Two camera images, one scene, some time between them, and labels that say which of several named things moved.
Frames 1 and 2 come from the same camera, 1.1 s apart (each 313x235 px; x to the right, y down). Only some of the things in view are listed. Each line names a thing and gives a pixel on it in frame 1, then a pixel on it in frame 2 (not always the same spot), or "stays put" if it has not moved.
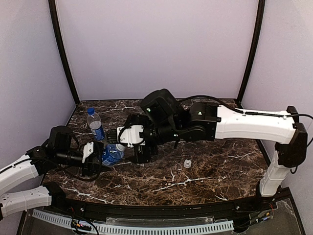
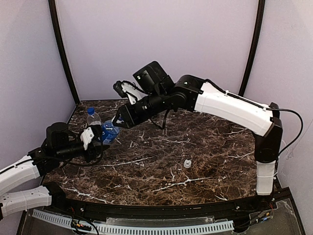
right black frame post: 253,51 stays put
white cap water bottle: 112,153 -> 109,132
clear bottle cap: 187,163 stays put
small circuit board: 75,223 stays put
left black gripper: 97,159 -> 90,150
